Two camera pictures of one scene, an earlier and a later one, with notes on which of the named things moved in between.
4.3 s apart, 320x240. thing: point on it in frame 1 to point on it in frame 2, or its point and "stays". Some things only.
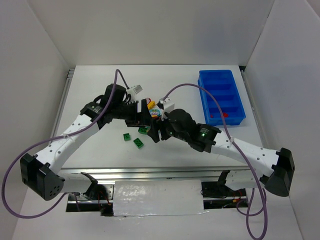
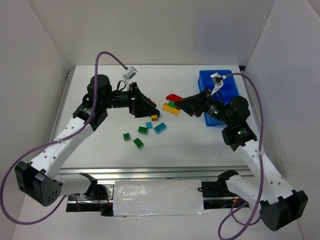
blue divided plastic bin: [223, 84] stays
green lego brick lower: [138, 143] stays
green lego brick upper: [143, 130] stays
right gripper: [162, 131] to [202, 103]
